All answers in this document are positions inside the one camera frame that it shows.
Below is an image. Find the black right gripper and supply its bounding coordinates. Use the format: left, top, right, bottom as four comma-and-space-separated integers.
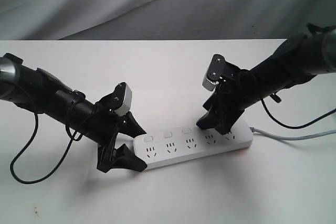
196, 69, 260, 135

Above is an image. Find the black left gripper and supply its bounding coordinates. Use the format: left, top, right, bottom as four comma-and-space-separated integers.
96, 95, 147, 173

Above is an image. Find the white power strip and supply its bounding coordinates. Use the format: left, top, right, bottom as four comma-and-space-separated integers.
133, 119, 253, 170

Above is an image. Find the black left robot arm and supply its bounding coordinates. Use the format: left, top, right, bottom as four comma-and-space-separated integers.
1, 53, 147, 173

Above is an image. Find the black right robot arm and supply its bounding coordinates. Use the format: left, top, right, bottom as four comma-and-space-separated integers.
196, 23, 335, 135

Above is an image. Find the white backdrop cloth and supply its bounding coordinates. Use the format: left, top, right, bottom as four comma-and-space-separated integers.
1, 0, 335, 40

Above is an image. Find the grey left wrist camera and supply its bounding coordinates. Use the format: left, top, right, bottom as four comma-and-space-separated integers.
111, 82, 132, 116

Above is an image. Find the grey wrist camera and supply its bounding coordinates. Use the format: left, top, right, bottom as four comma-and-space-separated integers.
202, 54, 236, 91
111, 82, 132, 116

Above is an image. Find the black left camera cable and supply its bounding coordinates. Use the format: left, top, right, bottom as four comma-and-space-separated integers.
9, 84, 119, 183

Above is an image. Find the black camera cable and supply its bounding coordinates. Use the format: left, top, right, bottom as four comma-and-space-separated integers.
9, 84, 119, 183
261, 98, 336, 129

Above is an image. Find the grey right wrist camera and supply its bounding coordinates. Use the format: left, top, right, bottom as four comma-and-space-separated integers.
202, 54, 236, 91

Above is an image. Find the black right camera cable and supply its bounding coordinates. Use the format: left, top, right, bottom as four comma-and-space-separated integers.
261, 98, 336, 129

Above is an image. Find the grey power cable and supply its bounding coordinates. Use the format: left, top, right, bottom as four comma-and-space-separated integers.
248, 126, 336, 142

